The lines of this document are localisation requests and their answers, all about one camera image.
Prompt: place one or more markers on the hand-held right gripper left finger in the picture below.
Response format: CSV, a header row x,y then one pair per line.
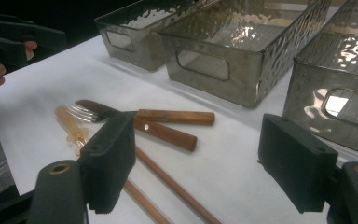
x,y
112,161

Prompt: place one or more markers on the smoked transparent plastic bin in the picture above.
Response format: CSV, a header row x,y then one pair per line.
x,y
307,93
205,84
143,53

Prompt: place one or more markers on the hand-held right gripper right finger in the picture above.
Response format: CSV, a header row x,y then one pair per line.
x,y
295,161

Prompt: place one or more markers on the brown wooden chopstick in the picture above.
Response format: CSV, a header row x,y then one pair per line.
x,y
143,202
174,186

